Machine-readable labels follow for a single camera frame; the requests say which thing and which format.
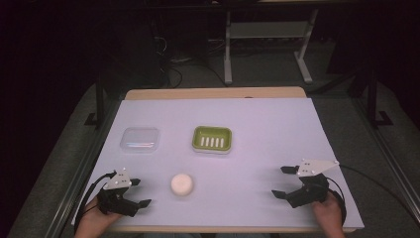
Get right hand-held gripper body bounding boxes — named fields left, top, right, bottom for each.
left=285, top=159, right=341, bottom=209

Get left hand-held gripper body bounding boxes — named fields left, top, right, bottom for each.
left=96, top=168, right=142, bottom=218

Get round white soap bar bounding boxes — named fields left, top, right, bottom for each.
left=169, top=173, right=195, bottom=197

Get clear plastic lid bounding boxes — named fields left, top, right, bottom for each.
left=119, top=127, right=160, bottom=154

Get green soap dish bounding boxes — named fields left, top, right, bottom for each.
left=191, top=125, right=233, bottom=155

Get person's left hand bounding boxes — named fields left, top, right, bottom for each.
left=74, top=197, right=123, bottom=238

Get person's right hand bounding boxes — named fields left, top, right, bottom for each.
left=311, top=190, right=345, bottom=232

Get pale lavender table sheet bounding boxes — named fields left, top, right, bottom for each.
left=70, top=97, right=366, bottom=230

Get black metal stand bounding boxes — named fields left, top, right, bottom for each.
left=83, top=74, right=107, bottom=129
left=366, top=63, right=394, bottom=129

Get white metal stand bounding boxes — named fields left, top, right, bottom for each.
left=223, top=9, right=320, bottom=85

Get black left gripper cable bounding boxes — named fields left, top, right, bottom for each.
left=72, top=171, right=118, bottom=233

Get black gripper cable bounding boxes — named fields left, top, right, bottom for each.
left=72, top=171, right=118, bottom=233
left=325, top=164, right=420, bottom=228

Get aluminium rail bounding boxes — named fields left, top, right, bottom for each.
left=44, top=98, right=122, bottom=238
left=351, top=97, right=420, bottom=216

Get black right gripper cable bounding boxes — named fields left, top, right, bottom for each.
left=325, top=164, right=420, bottom=228

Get black floor cables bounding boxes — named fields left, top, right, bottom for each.
left=153, top=35, right=184, bottom=89

